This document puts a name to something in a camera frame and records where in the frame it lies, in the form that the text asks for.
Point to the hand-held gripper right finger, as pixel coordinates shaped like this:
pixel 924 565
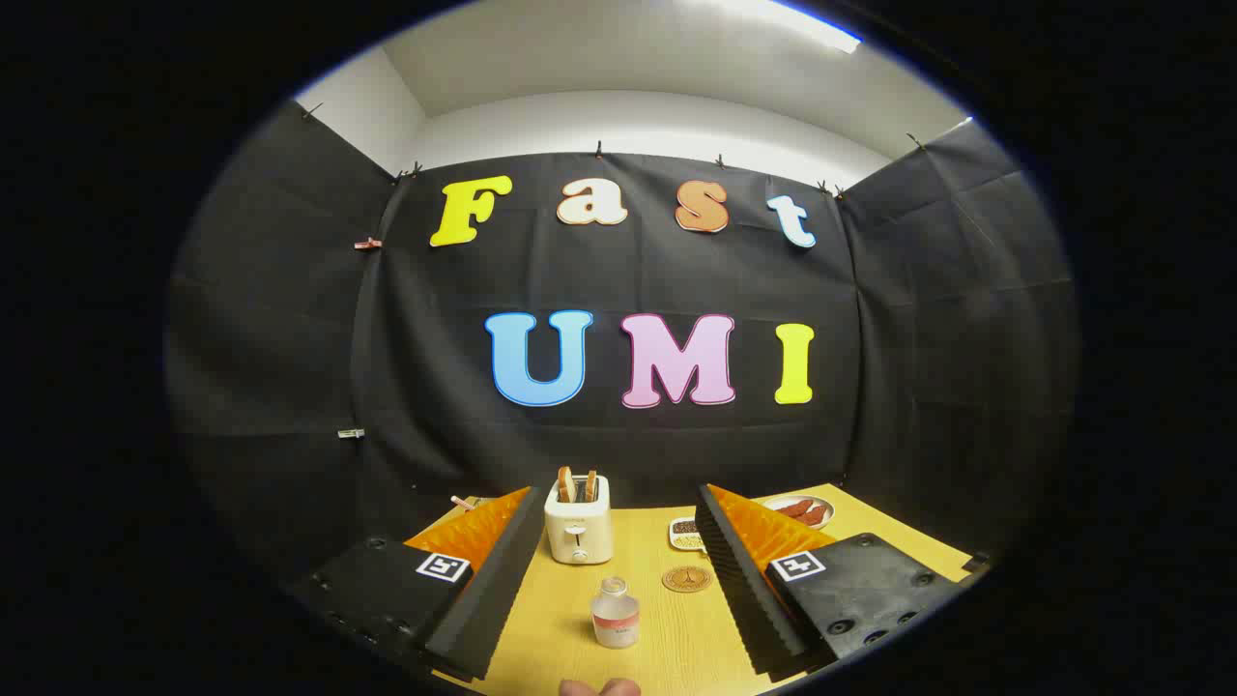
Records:
pixel 744 590

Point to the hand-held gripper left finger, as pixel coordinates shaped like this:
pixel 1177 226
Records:
pixel 498 590

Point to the round wooden coaster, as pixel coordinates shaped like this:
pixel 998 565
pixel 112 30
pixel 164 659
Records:
pixel 687 579

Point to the clear juice bottle pink label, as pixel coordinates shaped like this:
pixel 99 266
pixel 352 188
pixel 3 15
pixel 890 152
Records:
pixel 616 619

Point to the wooden table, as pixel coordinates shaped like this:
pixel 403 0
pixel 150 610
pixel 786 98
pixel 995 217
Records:
pixel 560 619

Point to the small divided seed dish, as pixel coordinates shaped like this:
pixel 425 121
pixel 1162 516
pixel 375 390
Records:
pixel 684 532

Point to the red meat slice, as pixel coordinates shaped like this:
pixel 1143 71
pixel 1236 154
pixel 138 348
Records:
pixel 792 508
pixel 814 516

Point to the white toaster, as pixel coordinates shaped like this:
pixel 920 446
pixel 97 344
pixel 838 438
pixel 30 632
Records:
pixel 578 532

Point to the round white plate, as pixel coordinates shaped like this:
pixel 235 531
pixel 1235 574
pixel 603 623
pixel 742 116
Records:
pixel 821 503

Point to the tall toast slice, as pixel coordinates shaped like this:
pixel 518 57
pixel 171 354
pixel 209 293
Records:
pixel 565 483

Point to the short toast slice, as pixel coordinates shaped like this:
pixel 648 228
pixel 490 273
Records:
pixel 589 485

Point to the black backdrop cloth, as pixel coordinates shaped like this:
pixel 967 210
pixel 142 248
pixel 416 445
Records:
pixel 628 445

